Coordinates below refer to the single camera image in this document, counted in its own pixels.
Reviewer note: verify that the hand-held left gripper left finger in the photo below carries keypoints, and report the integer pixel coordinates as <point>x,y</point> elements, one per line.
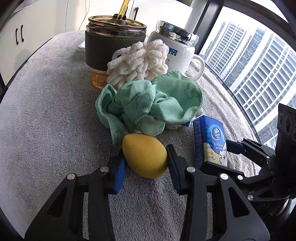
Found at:
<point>120,176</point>

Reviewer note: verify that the blue tissue packet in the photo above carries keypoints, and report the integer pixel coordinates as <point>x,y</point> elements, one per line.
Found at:
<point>210,139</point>

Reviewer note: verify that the cream chenille yarn bundle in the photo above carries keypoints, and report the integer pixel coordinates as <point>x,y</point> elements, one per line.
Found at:
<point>136,62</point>

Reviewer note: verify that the yellow straw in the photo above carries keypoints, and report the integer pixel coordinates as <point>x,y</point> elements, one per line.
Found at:
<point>122,9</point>

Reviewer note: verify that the grey towel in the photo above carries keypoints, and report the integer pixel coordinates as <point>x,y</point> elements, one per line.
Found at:
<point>46,115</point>

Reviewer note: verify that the amber tumbler with dark sleeve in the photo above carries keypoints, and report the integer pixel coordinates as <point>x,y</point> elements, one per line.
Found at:
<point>99,51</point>

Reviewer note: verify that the low white cabinet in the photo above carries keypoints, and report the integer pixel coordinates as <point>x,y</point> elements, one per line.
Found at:
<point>46,23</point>

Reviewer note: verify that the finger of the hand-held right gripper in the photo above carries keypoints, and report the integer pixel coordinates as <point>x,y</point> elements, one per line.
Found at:
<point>222,168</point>
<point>249,144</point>

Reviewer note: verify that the yellow lemon-shaped sponge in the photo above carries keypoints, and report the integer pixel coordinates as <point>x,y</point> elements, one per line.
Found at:
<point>143,155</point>

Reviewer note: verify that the white tray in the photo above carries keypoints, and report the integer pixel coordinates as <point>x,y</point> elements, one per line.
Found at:
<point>82,45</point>

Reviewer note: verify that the buildings outside window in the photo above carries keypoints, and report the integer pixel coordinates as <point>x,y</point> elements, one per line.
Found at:
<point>254,69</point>

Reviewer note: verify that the white mug with chrome lid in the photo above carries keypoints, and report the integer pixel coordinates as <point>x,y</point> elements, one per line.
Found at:
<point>180,60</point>

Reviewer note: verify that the green printed cloth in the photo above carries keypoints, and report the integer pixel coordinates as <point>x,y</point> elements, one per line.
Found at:
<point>138,109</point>

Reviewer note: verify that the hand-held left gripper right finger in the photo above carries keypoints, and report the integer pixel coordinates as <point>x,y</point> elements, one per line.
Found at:
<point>175,171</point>

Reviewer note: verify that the dark window frame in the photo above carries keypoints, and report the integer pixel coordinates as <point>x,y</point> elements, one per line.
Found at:
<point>205,23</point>

